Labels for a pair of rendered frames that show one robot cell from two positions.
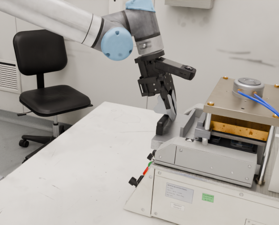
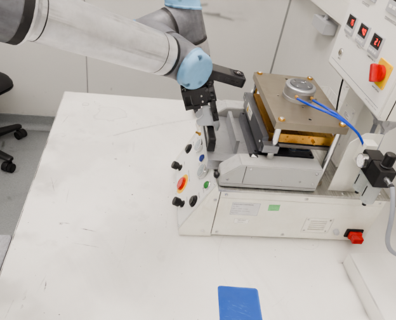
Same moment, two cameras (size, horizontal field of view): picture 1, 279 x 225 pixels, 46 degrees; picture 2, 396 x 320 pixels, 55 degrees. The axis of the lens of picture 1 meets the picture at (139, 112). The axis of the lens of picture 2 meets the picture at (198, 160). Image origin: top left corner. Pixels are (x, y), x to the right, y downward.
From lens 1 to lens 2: 0.43 m
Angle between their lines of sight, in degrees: 29
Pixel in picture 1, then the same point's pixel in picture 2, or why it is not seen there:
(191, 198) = (256, 211)
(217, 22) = not seen: outside the picture
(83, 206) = (136, 244)
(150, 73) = not seen: hidden behind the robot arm
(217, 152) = (287, 165)
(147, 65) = not seen: hidden behind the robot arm
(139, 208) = (198, 230)
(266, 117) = (336, 127)
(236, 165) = (304, 175)
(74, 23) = (153, 53)
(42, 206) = (90, 260)
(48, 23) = (121, 57)
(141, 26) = (191, 30)
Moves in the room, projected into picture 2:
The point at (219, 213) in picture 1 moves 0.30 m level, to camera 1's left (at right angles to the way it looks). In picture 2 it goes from (283, 218) to (179, 245)
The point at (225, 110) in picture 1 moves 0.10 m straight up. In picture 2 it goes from (297, 124) to (311, 85)
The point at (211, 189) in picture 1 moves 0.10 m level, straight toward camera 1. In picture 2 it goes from (278, 200) to (292, 230)
